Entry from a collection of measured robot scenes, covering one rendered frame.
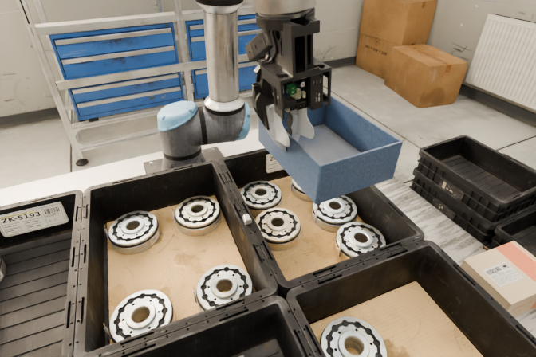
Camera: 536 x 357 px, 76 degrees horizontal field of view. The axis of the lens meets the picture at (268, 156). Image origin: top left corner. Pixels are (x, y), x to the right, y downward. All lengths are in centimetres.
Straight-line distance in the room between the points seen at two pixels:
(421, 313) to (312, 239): 25
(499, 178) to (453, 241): 77
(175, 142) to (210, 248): 36
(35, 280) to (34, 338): 13
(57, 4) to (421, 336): 312
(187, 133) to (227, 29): 31
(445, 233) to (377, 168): 57
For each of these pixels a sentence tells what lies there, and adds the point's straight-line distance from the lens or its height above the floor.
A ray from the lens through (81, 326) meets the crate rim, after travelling 61.
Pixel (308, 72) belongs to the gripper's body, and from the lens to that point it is 42.
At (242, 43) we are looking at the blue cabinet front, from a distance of 264.
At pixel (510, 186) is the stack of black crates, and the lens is 178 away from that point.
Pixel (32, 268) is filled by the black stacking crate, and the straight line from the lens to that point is 87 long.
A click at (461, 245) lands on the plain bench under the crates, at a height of 70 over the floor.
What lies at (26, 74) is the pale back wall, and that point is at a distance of 343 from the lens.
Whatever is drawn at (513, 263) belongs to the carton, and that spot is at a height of 77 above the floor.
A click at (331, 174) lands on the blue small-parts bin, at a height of 112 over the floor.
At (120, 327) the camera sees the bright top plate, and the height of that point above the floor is 86.
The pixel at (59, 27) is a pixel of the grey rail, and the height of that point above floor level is 92.
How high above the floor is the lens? 141
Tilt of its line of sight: 34 degrees down
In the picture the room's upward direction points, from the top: straight up
